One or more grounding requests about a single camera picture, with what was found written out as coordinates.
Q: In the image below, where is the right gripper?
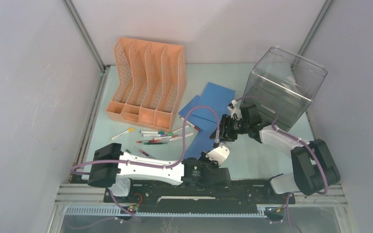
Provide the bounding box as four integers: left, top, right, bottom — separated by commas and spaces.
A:
209, 114, 249, 142

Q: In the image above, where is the blue folder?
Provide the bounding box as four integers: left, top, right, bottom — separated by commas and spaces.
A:
179, 94, 233, 130
193, 83, 235, 122
184, 128, 216, 159

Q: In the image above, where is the blue folder front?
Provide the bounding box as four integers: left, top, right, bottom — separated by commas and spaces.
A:
184, 128, 216, 159

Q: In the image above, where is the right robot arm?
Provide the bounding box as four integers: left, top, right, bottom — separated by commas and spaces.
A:
210, 105, 340, 203

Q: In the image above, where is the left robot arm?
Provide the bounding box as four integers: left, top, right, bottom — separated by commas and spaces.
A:
87, 143, 231, 202

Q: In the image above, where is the white marker right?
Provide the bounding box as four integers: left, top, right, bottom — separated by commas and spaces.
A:
169, 133, 194, 142

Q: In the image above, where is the brown cap marker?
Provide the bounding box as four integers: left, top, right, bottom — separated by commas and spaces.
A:
180, 116, 201, 131

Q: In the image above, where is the green cap marker upper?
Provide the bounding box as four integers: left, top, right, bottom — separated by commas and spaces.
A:
167, 124, 189, 136

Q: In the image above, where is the red marker in cluster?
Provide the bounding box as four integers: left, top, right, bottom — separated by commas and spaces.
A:
136, 139, 169, 144

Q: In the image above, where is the red pen lower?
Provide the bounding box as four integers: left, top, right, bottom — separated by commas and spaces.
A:
139, 150, 155, 159

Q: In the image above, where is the dark green pen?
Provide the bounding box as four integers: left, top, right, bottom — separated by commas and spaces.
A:
143, 142, 168, 145

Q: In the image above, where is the purple cap marker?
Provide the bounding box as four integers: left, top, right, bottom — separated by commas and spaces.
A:
142, 133, 168, 137

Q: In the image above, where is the clear plastic drawer cabinet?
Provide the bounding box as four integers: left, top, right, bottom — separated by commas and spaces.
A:
239, 46, 328, 131

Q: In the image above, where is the yellow cap marker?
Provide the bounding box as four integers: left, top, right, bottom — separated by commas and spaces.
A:
111, 128, 134, 140

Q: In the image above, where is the orange plastic file organizer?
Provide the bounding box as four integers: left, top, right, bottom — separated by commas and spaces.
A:
106, 37, 187, 132

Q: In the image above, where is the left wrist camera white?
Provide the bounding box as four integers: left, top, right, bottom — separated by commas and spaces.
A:
205, 143, 230, 166

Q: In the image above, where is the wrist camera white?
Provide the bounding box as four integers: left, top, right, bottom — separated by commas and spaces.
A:
205, 143, 230, 166
227, 100, 242, 120

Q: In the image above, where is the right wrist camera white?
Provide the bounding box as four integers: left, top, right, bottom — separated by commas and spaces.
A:
227, 100, 242, 120

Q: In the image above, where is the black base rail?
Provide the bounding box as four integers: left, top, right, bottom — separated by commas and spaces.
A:
116, 179, 287, 215

